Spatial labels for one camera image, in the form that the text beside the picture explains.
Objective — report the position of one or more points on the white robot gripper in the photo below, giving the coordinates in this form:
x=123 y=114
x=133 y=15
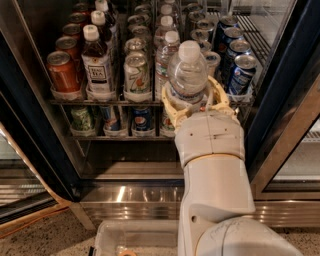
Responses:
x=210 y=136

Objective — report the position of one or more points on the clear front water bottle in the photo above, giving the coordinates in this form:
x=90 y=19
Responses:
x=187 y=72

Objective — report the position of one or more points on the clear water bottle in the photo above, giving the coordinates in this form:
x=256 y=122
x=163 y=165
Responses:
x=187 y=72
x=166 y=24
x=165 y=51

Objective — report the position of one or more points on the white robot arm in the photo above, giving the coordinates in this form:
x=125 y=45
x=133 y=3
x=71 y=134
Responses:
x=217 y=201

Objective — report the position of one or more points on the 7up can lower shelf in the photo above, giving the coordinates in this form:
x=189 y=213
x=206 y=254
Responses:
x=166 y=122

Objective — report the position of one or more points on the pepsi can lower shelf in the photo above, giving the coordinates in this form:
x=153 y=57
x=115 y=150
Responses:
x=142 y=117

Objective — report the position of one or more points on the blue can lower shelf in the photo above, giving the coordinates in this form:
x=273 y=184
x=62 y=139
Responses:
x=111 y=117

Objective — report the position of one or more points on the right glass fridge door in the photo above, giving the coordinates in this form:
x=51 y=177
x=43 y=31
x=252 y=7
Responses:
x=282 y=157

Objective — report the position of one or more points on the glass fridge door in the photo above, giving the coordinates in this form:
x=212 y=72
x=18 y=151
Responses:
x=26 y=195
x=282 y=157

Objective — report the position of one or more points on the front tea bottle white cap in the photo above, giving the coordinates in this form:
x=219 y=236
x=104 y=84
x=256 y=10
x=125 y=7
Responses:
x=97 y=65

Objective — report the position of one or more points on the green can lower shelf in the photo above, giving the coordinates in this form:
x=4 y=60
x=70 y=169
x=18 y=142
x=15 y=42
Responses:
x=82 y=118

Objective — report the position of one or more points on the left glass fridge door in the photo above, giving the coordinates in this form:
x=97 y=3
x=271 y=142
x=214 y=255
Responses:
x=26 y=195

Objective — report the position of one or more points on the front blue pepsi can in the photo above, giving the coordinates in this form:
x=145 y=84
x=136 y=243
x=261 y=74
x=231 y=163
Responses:
x=241 y=74

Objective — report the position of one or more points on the blue pepsi can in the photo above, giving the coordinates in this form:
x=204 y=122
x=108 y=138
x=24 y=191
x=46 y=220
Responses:
x=223 y=23
x=229 y=34
x=241 y=74
x=235 y=48

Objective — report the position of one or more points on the front slim silver can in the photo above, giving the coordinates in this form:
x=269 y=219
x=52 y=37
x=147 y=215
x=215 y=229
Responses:
x=213 y=61

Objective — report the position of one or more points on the slim silver can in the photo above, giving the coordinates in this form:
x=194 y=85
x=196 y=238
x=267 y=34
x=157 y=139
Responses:
x=213 y=61
x=204 y=46

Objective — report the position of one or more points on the front 7up can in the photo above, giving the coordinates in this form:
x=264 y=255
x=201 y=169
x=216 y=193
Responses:
x=137 y=75

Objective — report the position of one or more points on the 7up can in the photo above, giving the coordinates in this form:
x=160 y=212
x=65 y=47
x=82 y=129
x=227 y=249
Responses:
x=136 y=46
x=137 y=75

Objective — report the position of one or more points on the front orange soda can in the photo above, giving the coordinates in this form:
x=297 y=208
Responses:
x=63 y=72

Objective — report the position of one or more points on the orange soda can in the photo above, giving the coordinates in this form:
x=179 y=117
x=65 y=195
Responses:
x=72 y=30
x=63 y=72
x=69 y=45

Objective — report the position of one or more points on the clear plastic bin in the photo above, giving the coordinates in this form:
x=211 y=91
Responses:
x=136 y=238

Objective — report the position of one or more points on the stainless fridge base frame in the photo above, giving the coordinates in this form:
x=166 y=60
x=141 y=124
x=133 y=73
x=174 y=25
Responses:
x=114 y=201

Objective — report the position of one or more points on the lower wire fridge shelf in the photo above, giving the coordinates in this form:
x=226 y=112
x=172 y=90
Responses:
x=138 y=137

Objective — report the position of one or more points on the wire fridge shelf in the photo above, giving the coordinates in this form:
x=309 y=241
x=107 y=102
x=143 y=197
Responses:
x=138 y=137
x=126 y=103

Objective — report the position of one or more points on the top wire fridge shelf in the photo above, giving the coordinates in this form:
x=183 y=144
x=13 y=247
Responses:
x=126 y=103

